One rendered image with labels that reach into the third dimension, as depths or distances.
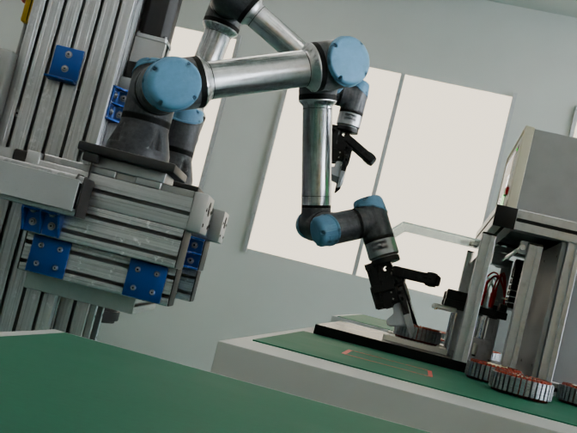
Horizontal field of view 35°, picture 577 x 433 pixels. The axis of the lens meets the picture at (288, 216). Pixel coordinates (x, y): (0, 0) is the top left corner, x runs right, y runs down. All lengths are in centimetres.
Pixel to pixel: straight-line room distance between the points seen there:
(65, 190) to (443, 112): 532
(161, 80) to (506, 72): 538
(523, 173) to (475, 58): 510
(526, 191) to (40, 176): 107
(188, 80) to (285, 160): 512
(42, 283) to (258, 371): 110
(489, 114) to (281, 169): 165
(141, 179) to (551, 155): 93
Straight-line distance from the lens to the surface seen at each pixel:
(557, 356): 200
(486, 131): 705
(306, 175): 225
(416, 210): 694
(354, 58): 213
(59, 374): 65
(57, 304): 234
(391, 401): 121
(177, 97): 197
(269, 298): 700
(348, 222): 214
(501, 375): 164
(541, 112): 713
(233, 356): 123
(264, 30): 270
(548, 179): 212
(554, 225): 199
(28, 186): 200
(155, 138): 211
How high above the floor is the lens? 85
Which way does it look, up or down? 4 degrees up
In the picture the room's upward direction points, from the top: 14 degrees clockwise
